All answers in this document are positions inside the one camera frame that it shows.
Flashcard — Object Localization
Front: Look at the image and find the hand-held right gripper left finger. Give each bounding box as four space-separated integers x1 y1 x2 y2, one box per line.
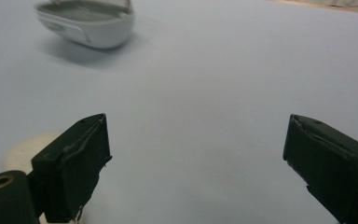
0 113 113 224

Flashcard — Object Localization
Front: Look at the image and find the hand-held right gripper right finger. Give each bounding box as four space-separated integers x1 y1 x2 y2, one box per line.
282 113 358 224

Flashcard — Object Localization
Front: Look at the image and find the round cream pad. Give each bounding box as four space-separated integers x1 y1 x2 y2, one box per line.
2 131 87 224

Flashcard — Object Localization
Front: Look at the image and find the white oval container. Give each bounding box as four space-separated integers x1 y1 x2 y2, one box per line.
34 0 136 50

